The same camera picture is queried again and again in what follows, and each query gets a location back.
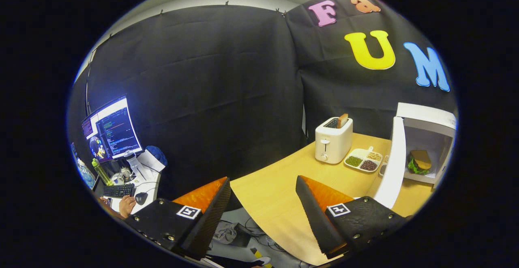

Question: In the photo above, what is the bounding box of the green bottle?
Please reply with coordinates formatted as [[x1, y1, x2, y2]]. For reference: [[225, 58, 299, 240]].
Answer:
[[91, 158, 114, 186]]

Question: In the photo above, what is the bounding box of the small side screen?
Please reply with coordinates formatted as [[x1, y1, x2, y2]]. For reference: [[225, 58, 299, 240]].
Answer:
[[71, 142, 97, 190]]

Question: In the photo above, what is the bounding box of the white toaster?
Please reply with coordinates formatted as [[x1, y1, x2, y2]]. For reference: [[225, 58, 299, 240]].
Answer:
[[315, 117, 354, 164]]

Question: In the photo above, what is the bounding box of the white divided snack tray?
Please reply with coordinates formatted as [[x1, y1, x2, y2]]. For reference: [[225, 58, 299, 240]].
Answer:
[[344, 146, 383, 173]]

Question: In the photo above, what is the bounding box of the white microwave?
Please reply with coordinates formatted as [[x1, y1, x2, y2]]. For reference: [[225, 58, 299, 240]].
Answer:
[[373, 102, 457, 210]]

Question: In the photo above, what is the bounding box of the computer monitor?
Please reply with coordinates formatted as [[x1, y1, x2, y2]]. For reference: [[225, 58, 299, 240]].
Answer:
[[81, 94, 143, 164]]

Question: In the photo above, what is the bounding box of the clear plastic bottle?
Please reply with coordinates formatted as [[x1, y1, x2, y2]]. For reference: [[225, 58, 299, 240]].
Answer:
[[126, 151, 142, 179]]

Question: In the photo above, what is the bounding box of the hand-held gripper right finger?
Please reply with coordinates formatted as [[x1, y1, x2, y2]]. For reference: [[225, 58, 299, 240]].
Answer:
[[295, 175, 408, 259]]

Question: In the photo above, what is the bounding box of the black keyboard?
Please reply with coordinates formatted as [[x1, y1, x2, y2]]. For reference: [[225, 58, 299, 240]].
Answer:
[[103, 183, 135, 198]]

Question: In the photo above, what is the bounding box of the blue cloth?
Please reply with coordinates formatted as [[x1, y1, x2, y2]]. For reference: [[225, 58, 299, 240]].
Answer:
[[145, 146, 167, 166]]

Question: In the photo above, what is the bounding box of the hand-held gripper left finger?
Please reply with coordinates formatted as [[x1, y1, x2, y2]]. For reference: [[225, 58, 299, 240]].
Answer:
[[124, 177, 232, 260]]

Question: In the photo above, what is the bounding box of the white office desk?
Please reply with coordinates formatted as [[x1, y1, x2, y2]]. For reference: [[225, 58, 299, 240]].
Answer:
[[97, 167, 163, 216]]

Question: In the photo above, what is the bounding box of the sandwich with green lettuce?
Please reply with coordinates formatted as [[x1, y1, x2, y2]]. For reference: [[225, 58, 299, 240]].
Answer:
[[407, 150, 432, 176]]

